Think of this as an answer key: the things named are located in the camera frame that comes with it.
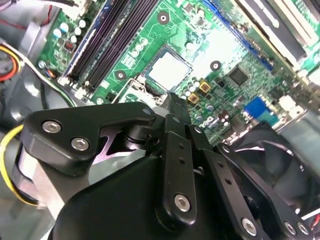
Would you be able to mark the silver CPU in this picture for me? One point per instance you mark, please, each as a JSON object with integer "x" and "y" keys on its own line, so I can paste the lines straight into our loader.
{"x": 170, "y": 67}

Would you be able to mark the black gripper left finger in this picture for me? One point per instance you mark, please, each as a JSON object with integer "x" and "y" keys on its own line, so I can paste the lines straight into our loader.
{"x": 112, "y": 113}

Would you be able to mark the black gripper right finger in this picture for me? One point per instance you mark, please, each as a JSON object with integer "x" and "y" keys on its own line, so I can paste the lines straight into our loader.
{"x": 237, "y": 202}

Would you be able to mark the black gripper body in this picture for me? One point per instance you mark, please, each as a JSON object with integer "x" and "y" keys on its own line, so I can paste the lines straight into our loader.
{"x": 112, "y": 212}

